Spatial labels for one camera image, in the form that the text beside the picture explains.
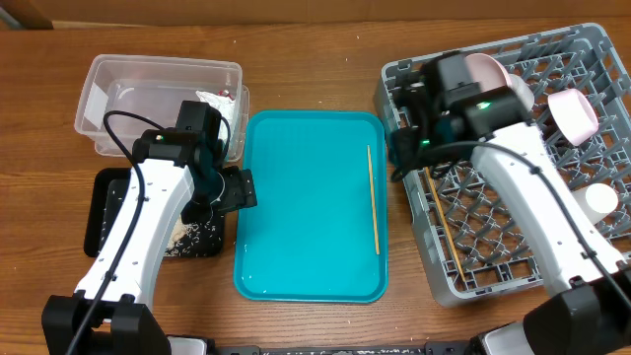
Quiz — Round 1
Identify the red silver foil wrapper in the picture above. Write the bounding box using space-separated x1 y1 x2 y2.
217 90 233 100

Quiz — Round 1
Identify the white round plate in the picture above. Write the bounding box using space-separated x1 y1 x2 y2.
464 53 512 92

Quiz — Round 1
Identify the clear plastic bin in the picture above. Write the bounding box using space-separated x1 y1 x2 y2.
74 54 249 163

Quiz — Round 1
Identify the black rail at table edge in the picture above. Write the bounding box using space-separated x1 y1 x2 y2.
209 340 484 355

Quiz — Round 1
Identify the spilled rice pile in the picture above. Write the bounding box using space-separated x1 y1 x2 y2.
165 216 225 258

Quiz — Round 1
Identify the white napkin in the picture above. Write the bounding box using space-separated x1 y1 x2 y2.
195 91 239 143

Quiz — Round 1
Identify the teal plastic tray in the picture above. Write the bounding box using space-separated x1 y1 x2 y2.
234 110 388 304

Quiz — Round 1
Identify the black plastic tray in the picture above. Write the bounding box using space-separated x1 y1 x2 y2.
84 168 218 257

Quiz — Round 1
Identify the white paper cup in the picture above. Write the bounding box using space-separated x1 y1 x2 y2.
572 183 619 225

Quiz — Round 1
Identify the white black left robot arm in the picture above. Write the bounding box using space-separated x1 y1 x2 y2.
41 128 256 354

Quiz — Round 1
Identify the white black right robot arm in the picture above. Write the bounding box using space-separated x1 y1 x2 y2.
391 84 630 354

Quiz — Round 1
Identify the bowl with rice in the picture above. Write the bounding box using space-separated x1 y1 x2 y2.
509 74 534 110

